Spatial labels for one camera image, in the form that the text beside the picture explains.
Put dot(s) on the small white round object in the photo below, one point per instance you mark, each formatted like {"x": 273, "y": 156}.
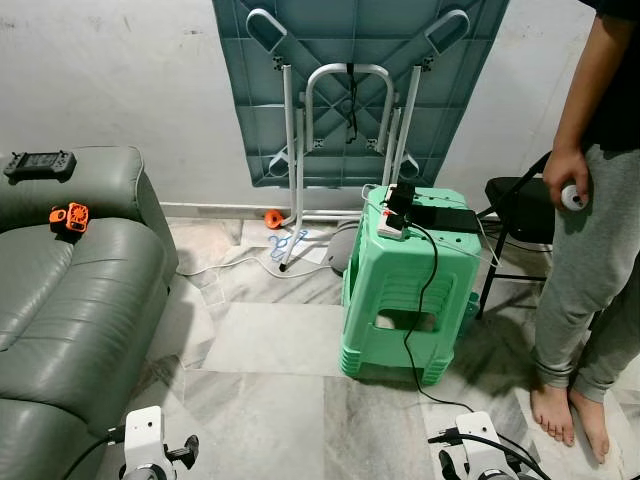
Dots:
{"x": 577, "y": 198}

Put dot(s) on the green leather sofa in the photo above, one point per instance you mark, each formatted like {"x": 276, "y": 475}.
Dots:
{"x": 70, "y": 300}

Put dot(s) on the person's right hand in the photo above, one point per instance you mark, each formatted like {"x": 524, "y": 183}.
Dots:
{"x": 562, "y": 168}

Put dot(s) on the green plastic stool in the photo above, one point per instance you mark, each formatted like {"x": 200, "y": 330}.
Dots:
{"x": 385, "y": 290}

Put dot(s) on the person in grey trousers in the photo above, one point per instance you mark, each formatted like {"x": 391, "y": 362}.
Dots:
{"x": 590, "y": 270}

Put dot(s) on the grey round appliance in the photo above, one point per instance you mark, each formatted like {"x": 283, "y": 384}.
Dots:
{"x": 345, "y": 250}

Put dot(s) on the white power strip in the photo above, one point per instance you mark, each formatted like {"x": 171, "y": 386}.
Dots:
{"x": 390, "y": 230}

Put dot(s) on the flat black box device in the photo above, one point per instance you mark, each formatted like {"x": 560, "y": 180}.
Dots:
{"x": 450, "y": 220}

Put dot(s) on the small orange round object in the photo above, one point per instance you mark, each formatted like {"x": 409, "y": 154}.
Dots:
{"x": 273, "y": 217}

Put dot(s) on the small orange black fan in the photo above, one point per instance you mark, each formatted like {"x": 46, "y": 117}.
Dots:
{"x": 70, "y": 218}

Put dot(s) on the black folding chair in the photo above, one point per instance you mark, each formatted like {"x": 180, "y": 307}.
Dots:
{"x": 515, "y": 205}

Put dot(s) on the black plug adapter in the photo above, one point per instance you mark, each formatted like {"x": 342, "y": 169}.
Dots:
{"x": 401, "y": 200}

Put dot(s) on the teal folding table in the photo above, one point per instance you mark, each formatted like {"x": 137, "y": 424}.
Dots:
{"x": 450, "y": 90}

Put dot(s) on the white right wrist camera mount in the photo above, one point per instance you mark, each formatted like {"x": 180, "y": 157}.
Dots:
{"x": 482, "y": 440}

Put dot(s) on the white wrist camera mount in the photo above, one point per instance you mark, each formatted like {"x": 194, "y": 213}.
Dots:
{"x": 482, "y": 440}
{"x": 143, "y": 435}

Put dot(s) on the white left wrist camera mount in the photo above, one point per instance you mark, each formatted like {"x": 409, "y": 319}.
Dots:
{"x": 143, "y": 435}

